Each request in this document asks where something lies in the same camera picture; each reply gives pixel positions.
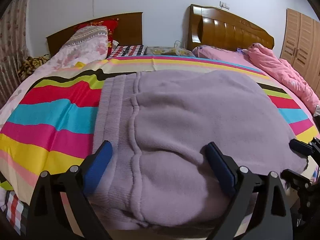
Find lilac fleece pants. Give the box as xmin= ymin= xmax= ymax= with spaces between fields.
xmin=89 ymin=70 xmax=308 ymax=234

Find pink crumpled duvet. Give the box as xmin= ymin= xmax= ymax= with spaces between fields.
xmin=242 ymin=43 xmax=319 ymax=117

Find striped multicolour bed sheet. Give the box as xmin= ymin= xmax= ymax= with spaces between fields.
xmin=1 ymin=56 xmax=319 ymax=203

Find light wooden wardrobe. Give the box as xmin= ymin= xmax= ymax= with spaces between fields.
xmin=280 ymin=8 xmax=320 ymax=95

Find pink pillow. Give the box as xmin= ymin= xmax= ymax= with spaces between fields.
xmin=192 ymin=45 xmax=250 ymax=66

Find leopard print blanket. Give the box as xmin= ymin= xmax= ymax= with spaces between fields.
xmin=18 ymin=54 xmax=50 ymax=82

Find glossy brown wooden headboard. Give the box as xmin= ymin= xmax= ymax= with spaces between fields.
xmin=187 ymin=4 xmax=274 ymax=51

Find pink floral quilt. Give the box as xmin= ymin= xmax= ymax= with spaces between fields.
xmin=1 ymin=26 xmax=108 ymax=126

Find plaid checkered sheet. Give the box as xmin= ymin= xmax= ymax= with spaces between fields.
xmin=108 ymin=45 xmax=145 ymax=58

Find floral nightstand cloth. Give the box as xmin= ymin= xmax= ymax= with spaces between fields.
xmin=145 ymin=47 xmax=195 ymax=57

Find dark wooden headboard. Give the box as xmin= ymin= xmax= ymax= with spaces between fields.
xmin=46 ymin=12 xmax=143 ymax=57

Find red embroidered pillow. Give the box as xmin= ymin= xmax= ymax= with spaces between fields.
xmin=74 ymin=18 xmax=119 ymax=57

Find striped curtain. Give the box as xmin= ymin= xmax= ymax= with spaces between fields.
xmin=1 ymin=0 xmax=28 ymax=106

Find wall power socket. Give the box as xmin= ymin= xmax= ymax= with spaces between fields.
xmin=219 ymin=1 xmax=229 ymax=10

